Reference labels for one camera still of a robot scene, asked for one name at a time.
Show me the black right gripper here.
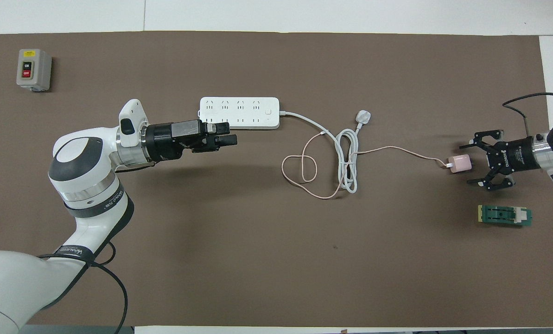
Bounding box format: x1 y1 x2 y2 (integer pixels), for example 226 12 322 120
459 130 534 192

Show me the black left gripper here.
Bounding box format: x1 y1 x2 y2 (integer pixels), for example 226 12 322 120
146 120 238 162

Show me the pink charger adapter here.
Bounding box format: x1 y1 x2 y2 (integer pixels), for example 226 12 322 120
451 155 472 174

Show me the pink charging cable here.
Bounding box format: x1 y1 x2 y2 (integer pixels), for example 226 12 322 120
281 132 453 200

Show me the brown table mat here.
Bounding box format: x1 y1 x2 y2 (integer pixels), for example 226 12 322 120
0 31 553 328

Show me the green knife switch yellow base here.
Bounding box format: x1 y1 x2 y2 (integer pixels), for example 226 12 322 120
478 205 533 228

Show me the white power cord with plug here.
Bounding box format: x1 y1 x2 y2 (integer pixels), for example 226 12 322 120
279 109 372 194

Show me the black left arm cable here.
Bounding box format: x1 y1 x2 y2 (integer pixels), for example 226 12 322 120
38 240 128 334

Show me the grey on-off switch box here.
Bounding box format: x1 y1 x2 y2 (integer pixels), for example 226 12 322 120
16 49 52 92

